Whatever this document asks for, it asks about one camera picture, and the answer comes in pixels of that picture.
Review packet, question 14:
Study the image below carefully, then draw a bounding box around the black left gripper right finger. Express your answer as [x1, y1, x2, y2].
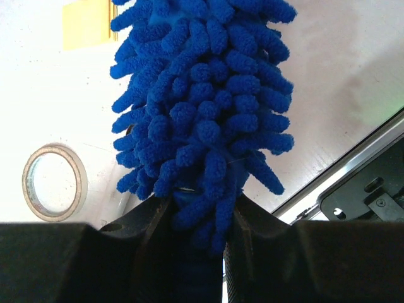
[225, 196, 403, 302]

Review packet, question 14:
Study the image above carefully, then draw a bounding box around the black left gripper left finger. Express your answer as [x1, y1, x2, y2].
[1, 197, 175, 302]

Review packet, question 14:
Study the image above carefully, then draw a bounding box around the blue microfibre duster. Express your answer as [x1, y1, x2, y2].
[110, 1, 297, 302]

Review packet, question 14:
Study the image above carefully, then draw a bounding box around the masking tape roll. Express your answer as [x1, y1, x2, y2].
[21, 143, 88, 222]

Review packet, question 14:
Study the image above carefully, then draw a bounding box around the yellow sticky note pad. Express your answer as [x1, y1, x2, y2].
[62, 0, 118, 51]

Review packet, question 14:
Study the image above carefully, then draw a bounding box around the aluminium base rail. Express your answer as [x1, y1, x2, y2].
[273, 109, 403, 224]

